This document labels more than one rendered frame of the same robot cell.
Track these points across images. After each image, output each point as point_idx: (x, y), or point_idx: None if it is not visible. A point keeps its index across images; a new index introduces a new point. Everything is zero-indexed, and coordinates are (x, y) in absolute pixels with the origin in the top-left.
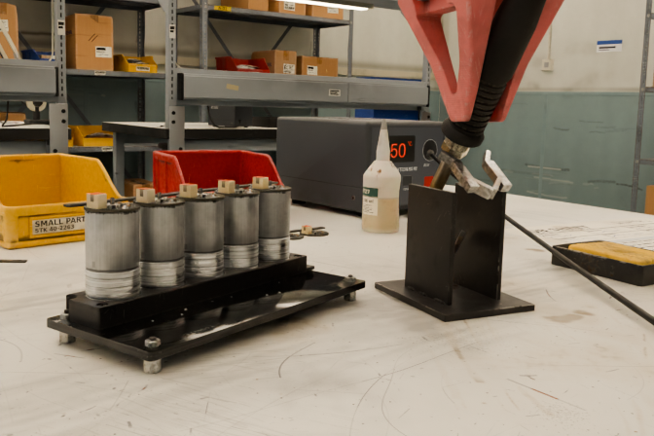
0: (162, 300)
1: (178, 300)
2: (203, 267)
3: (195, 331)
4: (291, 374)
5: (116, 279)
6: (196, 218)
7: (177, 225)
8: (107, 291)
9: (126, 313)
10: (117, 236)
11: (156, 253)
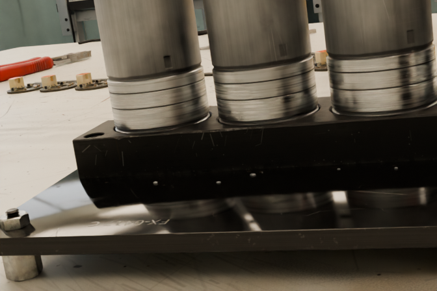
0: (209, 146)
1: (253, 152)
2: (346, 89)
3: (120, 221)
4: None
5: (117, 95)
6: None
7: None
8: (114, 113)
9: (127, 159)
10: (105, 13)
11: (214, 51)
